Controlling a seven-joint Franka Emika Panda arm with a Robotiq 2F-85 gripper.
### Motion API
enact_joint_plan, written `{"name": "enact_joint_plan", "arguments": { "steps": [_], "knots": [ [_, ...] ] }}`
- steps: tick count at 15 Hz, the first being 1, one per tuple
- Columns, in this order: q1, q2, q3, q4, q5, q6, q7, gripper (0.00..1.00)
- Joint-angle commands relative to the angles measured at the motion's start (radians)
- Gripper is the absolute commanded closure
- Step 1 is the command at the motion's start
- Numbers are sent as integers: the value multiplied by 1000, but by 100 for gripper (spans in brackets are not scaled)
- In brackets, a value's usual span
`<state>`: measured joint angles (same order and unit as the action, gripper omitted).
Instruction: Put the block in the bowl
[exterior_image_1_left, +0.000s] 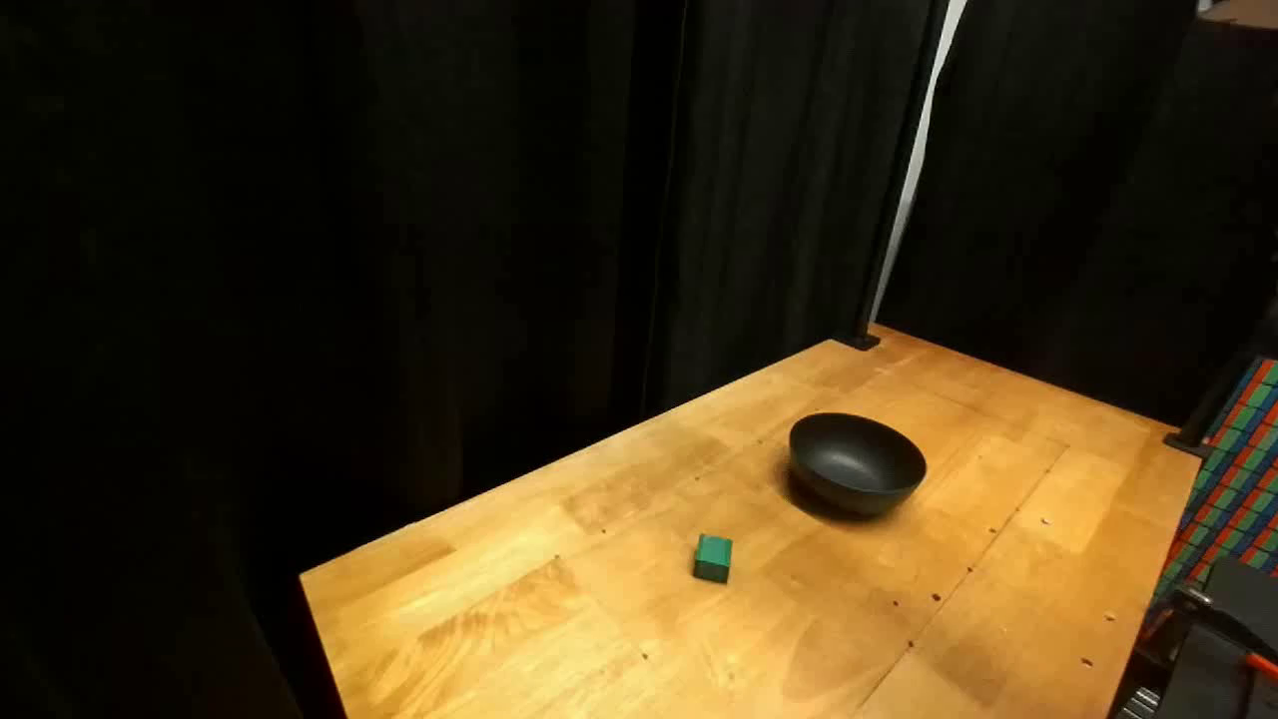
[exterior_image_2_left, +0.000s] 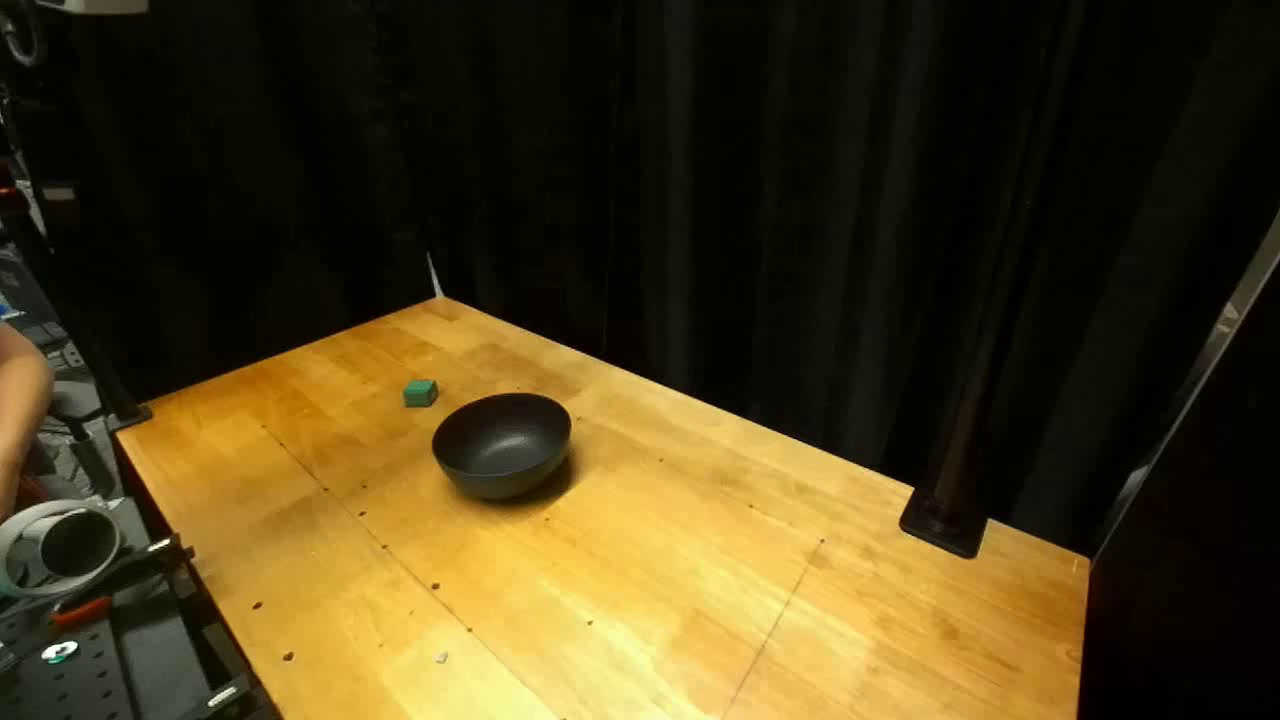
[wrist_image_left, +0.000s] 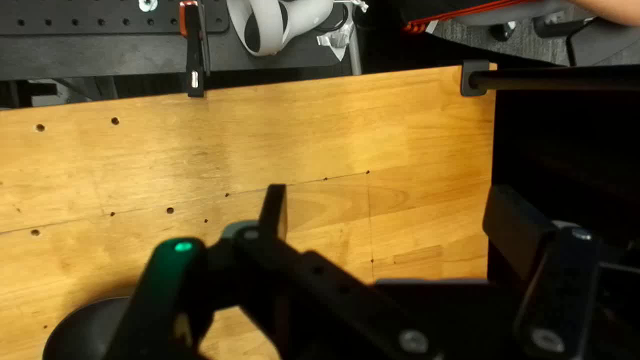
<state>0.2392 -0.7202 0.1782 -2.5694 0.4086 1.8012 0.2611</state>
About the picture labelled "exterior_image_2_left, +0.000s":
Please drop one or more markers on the white cylindrical device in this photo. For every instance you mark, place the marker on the white cylindrical device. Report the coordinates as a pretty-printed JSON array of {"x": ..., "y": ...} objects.
[{"x": 34, "y": 547}]

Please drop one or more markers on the black curtain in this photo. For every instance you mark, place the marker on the black curtain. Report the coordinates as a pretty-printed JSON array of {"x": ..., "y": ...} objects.
[{"x": 665, "y": 173}]

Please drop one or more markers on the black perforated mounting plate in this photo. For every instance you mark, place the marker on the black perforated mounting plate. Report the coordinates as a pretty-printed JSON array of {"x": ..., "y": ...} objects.
[{"x": 132, "y": 673}]

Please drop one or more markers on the black side panel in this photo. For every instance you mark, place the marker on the black side panel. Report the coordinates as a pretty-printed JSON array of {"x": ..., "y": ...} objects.
[{"x": 1184, "y": 572}]

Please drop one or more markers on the metal frame strip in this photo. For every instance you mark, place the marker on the metal frame strip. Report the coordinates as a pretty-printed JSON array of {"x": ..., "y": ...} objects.
[{"x": 1233, "y": 315}]

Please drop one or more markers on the person's bare forearm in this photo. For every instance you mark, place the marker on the person's bare forearm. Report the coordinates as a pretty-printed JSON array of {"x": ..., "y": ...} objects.
[{"x": 19, "y": 405}]

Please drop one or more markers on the black bowl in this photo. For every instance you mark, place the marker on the black bowl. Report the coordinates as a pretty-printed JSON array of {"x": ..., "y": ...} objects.
[{"x": 501, "y": 445}]

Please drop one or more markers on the black pole with base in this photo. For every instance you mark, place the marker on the black pole with base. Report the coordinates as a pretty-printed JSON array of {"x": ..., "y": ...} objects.
[{"x": 948, "y": 512}]

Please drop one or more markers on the small green block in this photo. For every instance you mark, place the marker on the small green block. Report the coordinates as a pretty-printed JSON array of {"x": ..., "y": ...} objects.
[{"x": 422, "y": 395}]

